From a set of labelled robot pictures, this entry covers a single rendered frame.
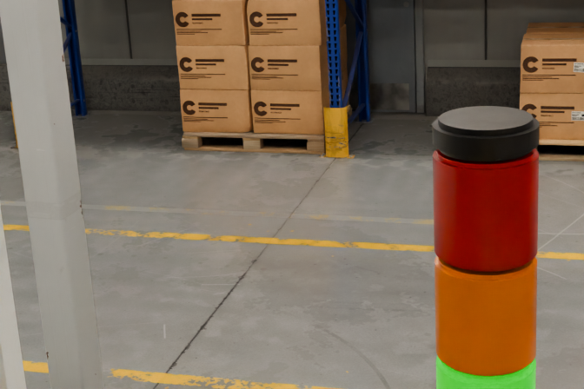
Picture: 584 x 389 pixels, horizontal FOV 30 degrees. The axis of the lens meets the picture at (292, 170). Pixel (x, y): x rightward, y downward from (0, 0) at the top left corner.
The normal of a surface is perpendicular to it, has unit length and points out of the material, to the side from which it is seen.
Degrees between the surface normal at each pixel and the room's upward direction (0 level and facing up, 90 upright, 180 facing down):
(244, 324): 0
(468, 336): 90
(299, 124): 93
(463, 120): 0
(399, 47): 90
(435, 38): 90
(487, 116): 0
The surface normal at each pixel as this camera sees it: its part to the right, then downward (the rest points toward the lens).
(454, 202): -0.67, 0.26
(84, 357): 0.94, 0.05
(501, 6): -0.27, 0.30
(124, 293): -0.05, -0.95
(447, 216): -0.84, 0.21
